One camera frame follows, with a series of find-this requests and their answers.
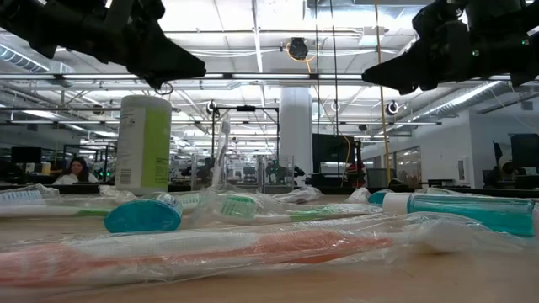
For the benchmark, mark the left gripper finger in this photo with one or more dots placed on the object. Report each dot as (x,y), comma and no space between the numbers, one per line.
(164,63)

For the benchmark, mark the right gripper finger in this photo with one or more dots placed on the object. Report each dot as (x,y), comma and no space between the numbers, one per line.
(421,67)

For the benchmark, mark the blue mouthwash bottle white cap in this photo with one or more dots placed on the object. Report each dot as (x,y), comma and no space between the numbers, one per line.
(143,215)
(381,198)
(471,214)

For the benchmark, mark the green toothbrush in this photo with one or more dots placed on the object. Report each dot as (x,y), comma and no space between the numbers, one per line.
(50,210)
(238,207)

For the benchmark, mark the purple toothbrush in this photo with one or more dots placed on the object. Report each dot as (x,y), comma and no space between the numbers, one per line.
(297,195)

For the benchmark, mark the blue toothbrush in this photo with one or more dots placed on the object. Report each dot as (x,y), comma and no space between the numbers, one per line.
(21,198)

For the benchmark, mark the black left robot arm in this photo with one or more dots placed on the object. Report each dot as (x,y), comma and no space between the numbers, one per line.
(17,17)

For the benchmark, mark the white wipes canister green label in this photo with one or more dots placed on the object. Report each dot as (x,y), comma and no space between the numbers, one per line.
(143,147)

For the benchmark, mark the white toothbrush in clear wrapper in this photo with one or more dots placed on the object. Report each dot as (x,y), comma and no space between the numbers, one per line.
(222,147)

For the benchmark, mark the black computer monitor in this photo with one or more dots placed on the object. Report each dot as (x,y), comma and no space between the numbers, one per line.
(526,149)
(26,155)

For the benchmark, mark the gray waste bin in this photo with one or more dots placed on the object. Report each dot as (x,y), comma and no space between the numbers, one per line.
(377,177)

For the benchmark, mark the black display panel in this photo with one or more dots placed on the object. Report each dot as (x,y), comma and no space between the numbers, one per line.
(332,147)

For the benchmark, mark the person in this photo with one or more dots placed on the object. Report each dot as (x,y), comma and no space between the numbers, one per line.
(76,168)

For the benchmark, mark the white square pillar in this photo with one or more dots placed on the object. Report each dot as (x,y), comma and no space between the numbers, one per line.
(297,126)

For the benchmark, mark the clear plastic bag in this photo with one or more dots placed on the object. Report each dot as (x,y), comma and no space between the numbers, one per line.
(278,170)

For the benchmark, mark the black aluminium table frame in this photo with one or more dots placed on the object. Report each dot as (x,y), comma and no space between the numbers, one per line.
(76,188)

